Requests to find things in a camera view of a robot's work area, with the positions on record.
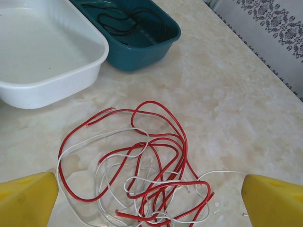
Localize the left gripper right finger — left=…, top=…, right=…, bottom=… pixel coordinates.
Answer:
left=241, top=174, right=303, bottom=227

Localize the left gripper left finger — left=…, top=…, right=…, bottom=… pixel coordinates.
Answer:
left=0, top=172, right=59, bottom=227

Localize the red cable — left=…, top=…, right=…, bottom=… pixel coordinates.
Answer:
left=57, top=107, right=152, bottom=204
left=130, top=100, right=215, bottom=220
left=98, top=137, right=211, bottom=223

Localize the white cable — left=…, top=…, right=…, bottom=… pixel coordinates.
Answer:
left=123, top=155, right=246, bottom=225
left=56, top=127, right=152, bottom=227

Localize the black cable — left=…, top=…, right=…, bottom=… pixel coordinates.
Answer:
left=97, top=11, right=140, bottom=45
left=79, top=1, right=166, bottom=38

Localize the white plastic tray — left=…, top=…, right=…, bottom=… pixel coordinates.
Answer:
left=0, top=0, right=110, bottom=110

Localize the teal plastic tray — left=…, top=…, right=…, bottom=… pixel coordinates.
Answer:
left=68, top=0, right=182, bottom=72

